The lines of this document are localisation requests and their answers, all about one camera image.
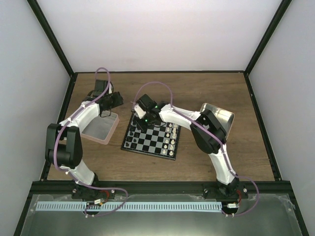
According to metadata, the light blue slotted cable duct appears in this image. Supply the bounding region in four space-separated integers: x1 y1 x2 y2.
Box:
35 201 222 212

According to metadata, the gold metal tin tray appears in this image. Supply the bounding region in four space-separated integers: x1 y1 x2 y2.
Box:
200 103 235 139

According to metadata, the black enclosure frame post right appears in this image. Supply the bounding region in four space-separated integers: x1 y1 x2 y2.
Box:
245 0 292 74

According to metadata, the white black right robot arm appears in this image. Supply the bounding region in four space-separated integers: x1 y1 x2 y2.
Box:
132 94 239 198

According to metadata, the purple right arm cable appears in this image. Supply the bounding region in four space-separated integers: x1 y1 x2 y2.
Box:
134 81 259 217

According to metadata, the black enclosure frame post left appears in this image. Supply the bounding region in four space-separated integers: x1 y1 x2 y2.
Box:
26 0 74 76

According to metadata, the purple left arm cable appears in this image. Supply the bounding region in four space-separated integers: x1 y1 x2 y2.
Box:
53 67 129 218

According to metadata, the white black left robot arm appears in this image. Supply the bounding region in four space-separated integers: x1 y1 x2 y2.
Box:
45 79 123 199

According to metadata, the magnetic chess board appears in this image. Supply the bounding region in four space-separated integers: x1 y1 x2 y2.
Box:
121 114 181 160

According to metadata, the pink metal tin tray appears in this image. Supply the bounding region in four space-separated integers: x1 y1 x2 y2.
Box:
81 111 120 145

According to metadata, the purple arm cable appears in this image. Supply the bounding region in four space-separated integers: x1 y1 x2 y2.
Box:
134 81 259 217
53 67 129 218

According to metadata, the black enclosure frame post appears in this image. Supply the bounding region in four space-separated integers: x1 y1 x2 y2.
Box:
26 0 74 76
245 0 292 74

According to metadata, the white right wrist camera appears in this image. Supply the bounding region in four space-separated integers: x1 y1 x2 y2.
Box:
133 104 146 119

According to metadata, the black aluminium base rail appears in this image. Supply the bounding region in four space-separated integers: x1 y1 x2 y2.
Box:
31 180 291 200

